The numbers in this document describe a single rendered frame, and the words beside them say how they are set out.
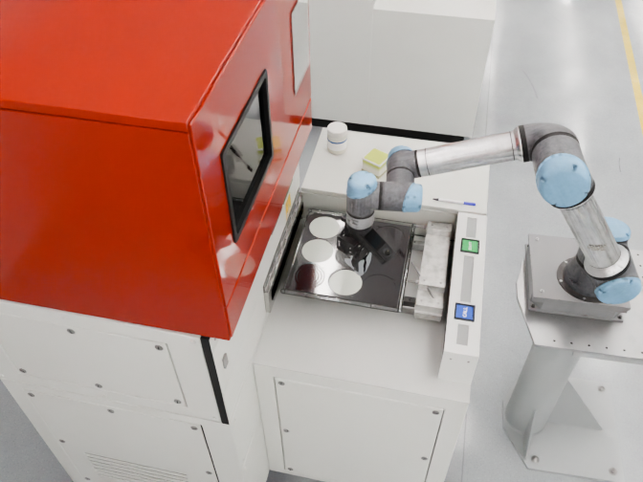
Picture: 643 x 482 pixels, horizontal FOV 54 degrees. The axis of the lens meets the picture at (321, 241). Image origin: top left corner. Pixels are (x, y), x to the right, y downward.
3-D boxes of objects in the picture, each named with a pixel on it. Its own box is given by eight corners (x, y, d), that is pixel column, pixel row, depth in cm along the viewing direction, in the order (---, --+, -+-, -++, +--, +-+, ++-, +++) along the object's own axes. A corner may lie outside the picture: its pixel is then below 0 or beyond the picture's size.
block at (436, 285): (417, 289, 196) (418, 283, 193) (418, 281, 198) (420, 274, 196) (444, 294, 194) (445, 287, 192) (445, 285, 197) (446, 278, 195)
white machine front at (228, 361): (221, 423, 172) (199, 339, 143) (295, 216, 227) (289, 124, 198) (232, 426, 172) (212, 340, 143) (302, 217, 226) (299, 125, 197)
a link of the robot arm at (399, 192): (423, 168, 166) (381, 166, 167) (423, 196, 158) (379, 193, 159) (419, 191, 172) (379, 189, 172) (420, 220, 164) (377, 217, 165)
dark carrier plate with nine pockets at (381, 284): (284, 289, 194) (284, 288, 194) (310, 212, 217) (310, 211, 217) (396, 308, 189) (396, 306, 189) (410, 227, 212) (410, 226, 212)
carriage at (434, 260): (413, 317, 192) (414, 312, 190) (426, 232, 216) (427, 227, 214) (440, 322, 191) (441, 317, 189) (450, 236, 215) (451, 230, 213)
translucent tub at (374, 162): (361, 172, 220) (361, 157, 216) (372, 162, 225) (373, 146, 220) (378, 181, 217) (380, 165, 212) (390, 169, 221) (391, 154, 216)
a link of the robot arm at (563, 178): (636, 262, 182) (570, 122, 152) (650, 302, 171) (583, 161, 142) (593, 275, 187) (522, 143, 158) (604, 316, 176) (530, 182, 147)
